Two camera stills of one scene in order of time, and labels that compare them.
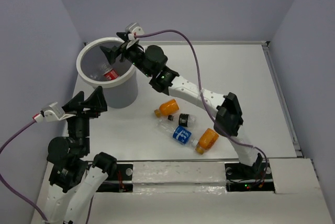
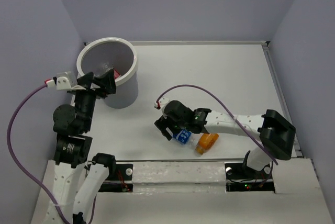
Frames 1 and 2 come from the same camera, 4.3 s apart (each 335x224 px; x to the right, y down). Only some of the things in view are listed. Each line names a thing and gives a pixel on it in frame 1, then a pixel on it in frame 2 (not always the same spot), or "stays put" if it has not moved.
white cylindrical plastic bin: (121, 91) stays put
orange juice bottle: (207, 140) stays put
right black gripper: (111, 54) → (163, 123)
